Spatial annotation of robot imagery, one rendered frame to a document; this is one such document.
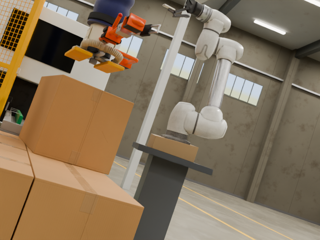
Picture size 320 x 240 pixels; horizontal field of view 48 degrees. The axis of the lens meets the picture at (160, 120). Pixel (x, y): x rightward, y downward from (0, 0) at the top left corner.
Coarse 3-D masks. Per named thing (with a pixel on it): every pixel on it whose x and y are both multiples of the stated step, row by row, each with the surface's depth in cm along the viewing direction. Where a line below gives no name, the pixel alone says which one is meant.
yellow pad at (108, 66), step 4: (96, 64) 221; (100, 64) 210; (104, 64) 202; (108, 64) 198; (112, 64) 197; (116, 64) 198; (96, 68) 225; (100, 68) 219; (104, 68) 214; (108, 68) 210; (112, 68) 205; (116, 68) 200; (120, 68) 199; (124, 68) 200; (108, 72) 225
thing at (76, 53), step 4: (72, 48) 196; (76, 48) 189; (80, 48) 190; (68, 52) 206; (72, 52) 200; (76, 52) 196; (80, 52) 191; (84, 52) 191; (88, 52) 191; (68, 56) 218; (72, 56) 212; (76, 56) 208; (80, 56) 203; (84, 56) 198; (88, 56) 194; (80, 60) 217
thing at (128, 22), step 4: (128, 16) 155; (132, 16) 151; (136, 16) 151; (124, 20) 157; (128, 20) 150; (144, 20) 153; (124, 24) 157; (128, 24) 151; (132, 24) 151; (136, 24) 152; (144, 24) 153; (124, 28) 158; (128, 28) 156; (132, 28) 154; (136, 28) 152; (140, 28) 153; (136, 32) 158
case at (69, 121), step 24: (48, 96) 185; (72, 96) 175; (96, 96) 181; (48, 120) 171; (72, 120) 176; (96, 120) 182; (120, 120) 188; (48, 144) 172; (72, 144) 178; (96, 144) 183; (96, 168) 184
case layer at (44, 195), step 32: (0, 160) 122; (32, 160) 146; (0, 192) 111; (32, 192) 115; (64, 192) 119; (96, 192) 125; (0, 224) 112; (32, 224) 115; (64, 224) 119; (96, 224) 123; (128, 224) 128
